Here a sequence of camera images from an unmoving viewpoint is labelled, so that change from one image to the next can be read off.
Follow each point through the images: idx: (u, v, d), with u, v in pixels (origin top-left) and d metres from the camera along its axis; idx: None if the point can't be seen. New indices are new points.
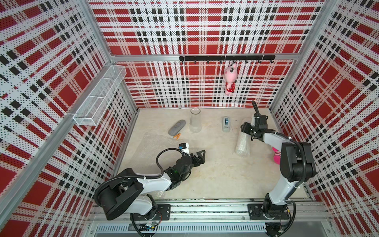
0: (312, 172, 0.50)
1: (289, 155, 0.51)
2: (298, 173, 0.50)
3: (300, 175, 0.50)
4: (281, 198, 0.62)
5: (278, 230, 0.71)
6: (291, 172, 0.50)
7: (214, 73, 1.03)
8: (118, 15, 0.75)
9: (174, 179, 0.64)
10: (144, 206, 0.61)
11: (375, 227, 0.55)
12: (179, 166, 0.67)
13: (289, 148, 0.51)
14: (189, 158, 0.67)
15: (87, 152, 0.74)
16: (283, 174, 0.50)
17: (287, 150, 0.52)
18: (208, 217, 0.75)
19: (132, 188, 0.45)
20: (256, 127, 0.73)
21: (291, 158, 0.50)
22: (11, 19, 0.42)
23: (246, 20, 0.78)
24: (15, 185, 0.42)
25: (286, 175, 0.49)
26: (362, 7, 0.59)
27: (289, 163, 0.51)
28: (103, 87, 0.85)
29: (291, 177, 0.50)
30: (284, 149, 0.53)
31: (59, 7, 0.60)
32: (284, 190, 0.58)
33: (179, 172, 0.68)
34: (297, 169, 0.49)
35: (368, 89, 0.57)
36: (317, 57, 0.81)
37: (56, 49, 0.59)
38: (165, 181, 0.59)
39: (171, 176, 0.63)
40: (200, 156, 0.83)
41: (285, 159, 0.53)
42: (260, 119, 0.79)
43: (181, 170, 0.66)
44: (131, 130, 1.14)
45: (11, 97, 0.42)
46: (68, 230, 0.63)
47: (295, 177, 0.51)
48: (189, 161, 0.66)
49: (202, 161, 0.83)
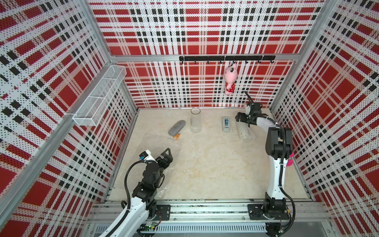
0: (289, 150, 0.62)
1: (274, 137, 0.63)
2: (279, 151, 0.63)
3: (280, 152, 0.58)
4: (275, 185, 0.66)
5: (278, 230, 0.71)
6: (273, 150, 0.64)
7: (214, 73, 1.03)
8: (118, 15, 0.75)
9: (149, 193, 0.61)
10: (140, 220, 0.60)
11: (375, 227, 0.55)
12: (147, 177, 0.64)
13: (274, 132, 0.63)
14: (155, 164, 0.64)
15: (87, 152, 0.74)
16: (267, 151, 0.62)
17: (272, 133, 0.64)
18: (207, 217, 0.75)
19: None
20: (252, 112, 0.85)
21: (275, 139, 0.62)
22: (11, 19, 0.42)
23: (246, 20, 0.78)
24: (15, 185, 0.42)
25: (269, 152, 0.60)
26: (362, 7, 0.59)
27: (271, 143, 0.65)
28: (103, 87, 0.85)
29: (273, 153, 0.66)
30: (270, 133, 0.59)
31: (59, 7, 0.60)
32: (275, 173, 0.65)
33: (152, 182, 0.65)
34: (279, 147, 0.62)
35: (368, 89, 0.57)
36: (317, 57, 0.81)
37: (56, 49, 0.59)
38: (135, 211, 0.54)
39: (143, 192, 0.61)
40: (166, 157, 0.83)
41: (270, 140, 0.66)
42: (254, 105, 0.91)
43: (151, 179, 0.64)
44: (131, 130, 1.14)
45: (11, 97, 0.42)
46: (68, 230, 0.63)
47: (277, 153, 0.63)
48: (157, 166, 0.63)
49: (170, 160, 0.76)
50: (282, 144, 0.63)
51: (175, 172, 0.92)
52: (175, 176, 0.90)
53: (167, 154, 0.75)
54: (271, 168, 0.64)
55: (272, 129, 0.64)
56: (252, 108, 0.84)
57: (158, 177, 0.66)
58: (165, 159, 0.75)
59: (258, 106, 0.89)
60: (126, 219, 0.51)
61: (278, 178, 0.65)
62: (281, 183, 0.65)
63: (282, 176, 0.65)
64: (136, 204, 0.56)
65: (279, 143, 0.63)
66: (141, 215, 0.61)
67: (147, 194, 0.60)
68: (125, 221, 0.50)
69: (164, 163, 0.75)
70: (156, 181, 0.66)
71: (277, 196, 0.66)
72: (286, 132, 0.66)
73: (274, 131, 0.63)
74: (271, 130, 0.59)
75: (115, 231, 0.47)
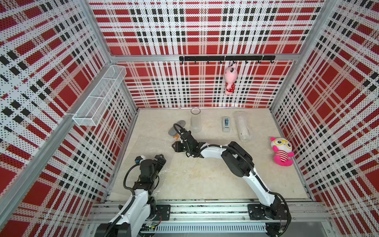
0: (248, 159, 0.61)
1: (231, 158, 0.59)
2: (245, 166, 0.59)
3: (246, 167, 0.60)
4: (265, 193, 0.64)
5: (278, 230, 0.71)
6: (241, 169, 0.59)
7: (214, 73, 1.03)
8: (118, 15, 0.75)
9: (148, 185, 0.63)
10: (143, 215, 0.58)
11: (375, 227, 0.55)
12: (144, 172, 0.68)
13: (227, 154, 0.59)
14: (150, 159, 0.70)
15: (87, 152, 0.74)
16: (238, 174, 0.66)
17: (227, 157, 0.60)
18: (208, 217, 0.75)
19: (121, 233, 0.42)
20: (191, 148, 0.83)
21: (234, 161, 0.59)
22: (11, 19, 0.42)
23: (246, 20, 0.78)
24: (14, 185, 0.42)
25: (240, 174, 0.62)
26: (362, 7, 0.59)
27: (235, 166, 0.60)
28: (103, 87, 0.85)
29: (245, 172, 0.59)
30: (226, 158, 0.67)
31: (59, 7, 0.60)
32: (255, 183, 0.63)
33: (149, 175, 0.69)
34: (242, 165, 0.59)
35: (368, 89, 0.57)
36: (317, 57, 0.81)
37: (56, 49, 0.59)
38: (140, 197, 0.56)
39: (141, 185, 0.63)
40: (161, 158, 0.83)
41: (231, 164, 0.61)
42: (188, 139, 0.82)
43: (148, 172, 0.68)
44: (131, 130, 1.13)
45: (11, 97, 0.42)
46: (68, 230, 0.63)
47: (246, 168, 0.59)
48: (151, 160, 0.70)
49: (165, 161, 0.82)
50: (241, 161, 0.60)
51: (175, 172, 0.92)
52: (175, 176, 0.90)
53: (161, 156, 0.82)
54: (250, 182, 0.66)
55: (224, 154, 0.60)
56: (189, 142, 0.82)
57: (154, 172, 0.73)
58: (160, 161, 0.81)
59: (191, 139, 0.80)
60: (135, 202, 0.53)
61: (261, 187, 0.63)
62: (267, 189, 0.64)
63: (262, 183, 0.63)
64: (140, 192, 0.59)
65: (239, 162, 0.59)
66: (143, 208, 0.61)
67: (147, 185, 0.63)
68: (135, 203, 0.53)
69: (158, 164, 0.80)
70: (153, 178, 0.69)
71: (272, 200, 0.65)
72: (233, 149, 0.65)
73: (226, 154, 0.59)
74: (224, 156, 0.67)
75: (128, 211, 0.49)
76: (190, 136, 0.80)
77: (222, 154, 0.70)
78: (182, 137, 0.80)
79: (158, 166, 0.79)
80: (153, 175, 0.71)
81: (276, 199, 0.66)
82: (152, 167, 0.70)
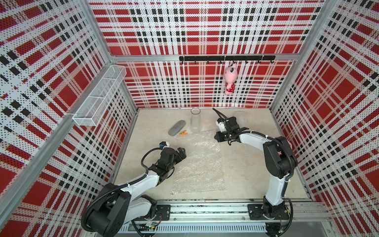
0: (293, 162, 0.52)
1: (273, 153, 0.52)
2: (284, 168, 0.51)
3: (286, 170, 0.52)
4: (279, 196, 0.62)
5: (278, 230, 0.71)
6: (279, 169, 0.52)
7: (214, 73, 1.03)
8: (118, 15, 0.75)
9: (162, 172, 0.63)
10: (140, 210, 0.58)
11: (375, 227, 0.55)
12: (163, 158, 0.69)
13: (270, 146, 0.52)
14: (172, 149, 0.70)
15: (87, 152, 0.74)
16: (272, 173, 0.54)
17: (270, 149, 0.53)
18: (208, 217, 0.75)
19: (120, 200, 0.43)
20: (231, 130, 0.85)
21: (276, 157, 0.51)
22: (11, 19, 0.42)
23: (246, 20, 0.78)
24: (14, 185, 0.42)
25: (276, 173, 0.54)
26: (362, 7, 0.59)
27: (275, 162, 0.53)
28: (103, 87, 0.85)
29: (282, 173, 0.52)
30: (267, 149, 0.54)
31: (59, 7, 0.60)
32: (279, 186, 0.59)
33: (167, 163, 0.69)
34: (283, 165, 0.51)
35: (368, 89, 0.57)
36: (317, 57, 0.81)
37: (56, 49, 0.59)
38: (150, 178, 0.57)
39: (157, 170, 0.63)
40: (181, 152, 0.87)
41: (271, 159, 0.54)
42: (230, 122, 0.81)
43: (167, 159, 0.69)
44: (131, 130, 1.14)
45: (11, 97, 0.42)
46: (68, 230, 0.63)
47: (285, 170, 0.52)
48: (173, 150, 0.69)
49: (184, 156, 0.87)
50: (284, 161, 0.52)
51: (175, 172, 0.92)
52: (176, 176, 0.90)
53: (182, 150, 0.83)
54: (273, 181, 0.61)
55: (267, 144, 0.54)
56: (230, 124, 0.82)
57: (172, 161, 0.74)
58: (180, 153, 0.81)
59: (233, 122, 0.79)
60: (144, 180, 0.54)
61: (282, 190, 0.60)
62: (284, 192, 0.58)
63: (285, 188, 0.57)
64: (152, 175, 0.59)
65: (282, 160, 0.52)
66: (143, 202, 0.59)
67: (161, 172, 0.63)
68: (143, 181, 0.53)
69: (178, 156, 0.81)
70: (169, 167, 0.69)
71: (278, 203, 0.65)
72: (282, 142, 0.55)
73: (270, 145, 0.52)
74: (267, 146, 0.54)
75: (135, 183, 0.50)
76: (233, 120, 0.79)
77: (264, 143, 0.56)
78: (224, 118, 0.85)
79: (177, 158, 0.80)
80: (170, 164, 0.72)
81: (280, 202, 0.65)
82: (172, 156, 0.71)
